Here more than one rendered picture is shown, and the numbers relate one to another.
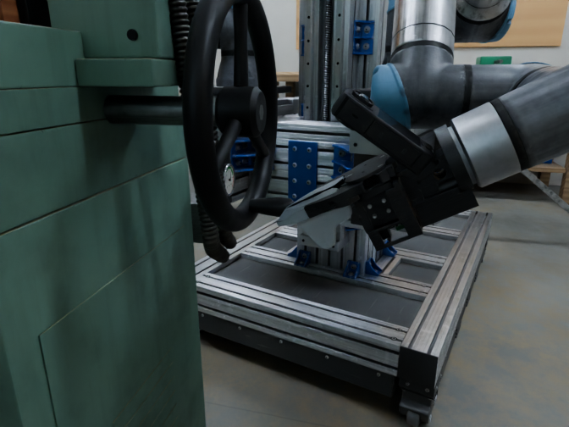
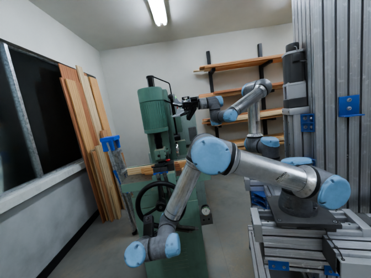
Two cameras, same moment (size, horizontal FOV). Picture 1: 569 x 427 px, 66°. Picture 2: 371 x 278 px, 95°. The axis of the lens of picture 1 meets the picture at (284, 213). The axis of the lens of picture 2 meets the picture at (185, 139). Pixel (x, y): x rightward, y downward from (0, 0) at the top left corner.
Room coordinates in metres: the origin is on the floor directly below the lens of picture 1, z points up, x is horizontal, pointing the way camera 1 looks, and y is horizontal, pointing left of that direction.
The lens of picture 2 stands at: (0.50, -0.87, 1.31)
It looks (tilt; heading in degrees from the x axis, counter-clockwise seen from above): 9 degrees down; 76
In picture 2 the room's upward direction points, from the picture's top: 8 degrees counter-clockwise
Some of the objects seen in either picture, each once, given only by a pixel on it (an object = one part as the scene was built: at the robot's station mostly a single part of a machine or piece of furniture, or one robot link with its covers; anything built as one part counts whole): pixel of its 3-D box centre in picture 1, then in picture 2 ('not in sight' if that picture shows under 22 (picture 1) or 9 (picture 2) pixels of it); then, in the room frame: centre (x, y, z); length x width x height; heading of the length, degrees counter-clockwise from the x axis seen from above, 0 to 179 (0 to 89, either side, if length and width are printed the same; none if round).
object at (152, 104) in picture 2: not in sight; (153, 111); (0.61, 0.38, 1.35); 0.18 x 0.18 x 0.31
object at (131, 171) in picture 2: not in sight; (166, 165); (0.64, 0.40, 0.92); 0.60 x 0.02 x 0.05; 168
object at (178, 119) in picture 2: not in sight; (176, 123); (0.80, 0.56, 1.22); 0.09 x 0.08 x 0.15; 78
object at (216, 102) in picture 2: not in sight; (214, 102); (1.01, 0.21, 1.35); 0.11 x 0.08 x 0.09; 168
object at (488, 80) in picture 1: (517, 98); (165, 242); (0.52, -0.27, 0.83); 0.11 x 0.11 x 0.08; 76
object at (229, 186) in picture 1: (221, 184); (205, 210); (0.82, 0.12, 0.65); 0.06 x 0.04 x 0.08; 168
